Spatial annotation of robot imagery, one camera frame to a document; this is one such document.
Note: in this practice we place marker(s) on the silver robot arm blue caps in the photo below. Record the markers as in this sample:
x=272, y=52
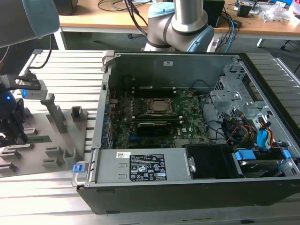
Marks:
x=185, y=14

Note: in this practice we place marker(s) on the grey parts rack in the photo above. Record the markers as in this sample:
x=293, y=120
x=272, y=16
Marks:
x=28, y=161

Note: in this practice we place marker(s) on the blue case latch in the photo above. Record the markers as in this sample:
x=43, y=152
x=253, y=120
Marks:
x=78, y=168

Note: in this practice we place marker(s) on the silver power supply with label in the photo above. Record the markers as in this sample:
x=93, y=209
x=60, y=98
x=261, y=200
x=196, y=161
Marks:
x=112, y=164

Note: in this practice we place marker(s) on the black equipment box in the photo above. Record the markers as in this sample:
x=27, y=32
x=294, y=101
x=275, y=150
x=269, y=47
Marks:
x=68, y=7

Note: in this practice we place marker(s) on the black graphics card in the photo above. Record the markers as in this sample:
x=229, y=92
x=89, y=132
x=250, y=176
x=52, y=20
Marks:
x=153, y=128

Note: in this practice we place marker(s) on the silver CPU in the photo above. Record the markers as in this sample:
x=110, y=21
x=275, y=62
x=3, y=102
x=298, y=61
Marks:
x=161, y=105

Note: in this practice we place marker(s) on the black open PC case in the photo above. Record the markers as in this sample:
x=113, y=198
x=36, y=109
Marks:
x=164, y=197

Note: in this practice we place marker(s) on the round coin battery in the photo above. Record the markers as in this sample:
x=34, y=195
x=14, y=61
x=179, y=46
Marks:
x=190, y=95

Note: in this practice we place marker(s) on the green motherboard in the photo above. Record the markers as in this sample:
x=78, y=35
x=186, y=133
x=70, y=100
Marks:
x=192, y=110

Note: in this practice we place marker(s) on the black plastic drive cover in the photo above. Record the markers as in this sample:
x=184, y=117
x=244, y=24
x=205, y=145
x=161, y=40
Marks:
x=211, y=161

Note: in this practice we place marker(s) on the white power strip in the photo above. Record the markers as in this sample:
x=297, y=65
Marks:
x=212, y=44

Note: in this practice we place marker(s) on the silver metal drive cage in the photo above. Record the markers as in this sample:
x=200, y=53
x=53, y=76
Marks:
x=225, y=98

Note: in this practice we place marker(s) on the black box device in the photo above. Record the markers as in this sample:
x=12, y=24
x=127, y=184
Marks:
x=214, y=12

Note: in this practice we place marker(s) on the hard disk in blue carrier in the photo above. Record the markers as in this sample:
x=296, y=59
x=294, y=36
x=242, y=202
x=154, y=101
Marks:
x=257, y=164

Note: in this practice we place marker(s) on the clear plastic bag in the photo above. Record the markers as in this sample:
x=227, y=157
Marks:
x=276, y=11

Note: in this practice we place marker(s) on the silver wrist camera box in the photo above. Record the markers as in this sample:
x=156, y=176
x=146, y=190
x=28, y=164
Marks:
x=35, y=93

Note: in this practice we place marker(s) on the wooden desk white frame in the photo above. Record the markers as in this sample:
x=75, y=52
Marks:
x=93, y=21

